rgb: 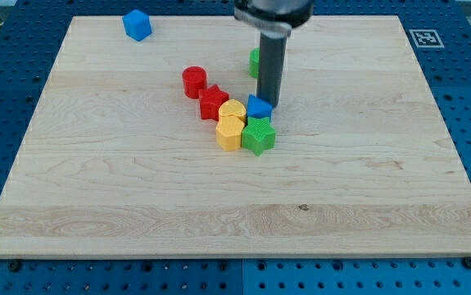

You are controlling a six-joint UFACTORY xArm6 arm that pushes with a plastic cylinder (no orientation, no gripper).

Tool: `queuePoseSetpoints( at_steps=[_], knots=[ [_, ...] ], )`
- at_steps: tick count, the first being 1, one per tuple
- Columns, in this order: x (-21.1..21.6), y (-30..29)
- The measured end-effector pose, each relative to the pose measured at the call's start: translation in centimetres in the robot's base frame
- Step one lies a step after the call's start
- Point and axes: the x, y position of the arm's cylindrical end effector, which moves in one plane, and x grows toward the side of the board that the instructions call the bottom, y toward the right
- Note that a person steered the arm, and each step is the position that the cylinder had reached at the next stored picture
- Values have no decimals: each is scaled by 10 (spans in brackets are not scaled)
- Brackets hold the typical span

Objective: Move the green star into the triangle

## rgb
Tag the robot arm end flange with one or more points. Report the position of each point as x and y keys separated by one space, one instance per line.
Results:
x=274 y=16

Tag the green star block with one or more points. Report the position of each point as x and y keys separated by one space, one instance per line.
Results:
x=258 y=135

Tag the blue triangle block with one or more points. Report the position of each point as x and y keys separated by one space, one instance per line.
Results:
x=258 y=108

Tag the red star block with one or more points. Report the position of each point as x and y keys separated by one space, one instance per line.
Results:
x=210 y=101

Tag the yellow pentagon block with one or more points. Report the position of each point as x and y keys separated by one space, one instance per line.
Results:
x=229 y=133

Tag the yellow heart block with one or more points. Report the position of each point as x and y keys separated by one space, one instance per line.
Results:
x=235 y=108

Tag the red cylinder block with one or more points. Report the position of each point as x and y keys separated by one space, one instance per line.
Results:
x=194 y=79

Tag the green block behind tool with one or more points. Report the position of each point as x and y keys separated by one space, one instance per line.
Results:
x=254 y=58

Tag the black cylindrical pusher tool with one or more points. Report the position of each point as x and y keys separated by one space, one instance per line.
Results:
x=271 y=60

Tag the wooden board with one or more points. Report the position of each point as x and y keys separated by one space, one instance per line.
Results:
x=117 y=163

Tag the blue cube block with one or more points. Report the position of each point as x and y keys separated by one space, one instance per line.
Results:
x=137 y=25

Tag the white fiducial marker tag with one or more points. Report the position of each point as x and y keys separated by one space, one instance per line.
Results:
x=426 y=38

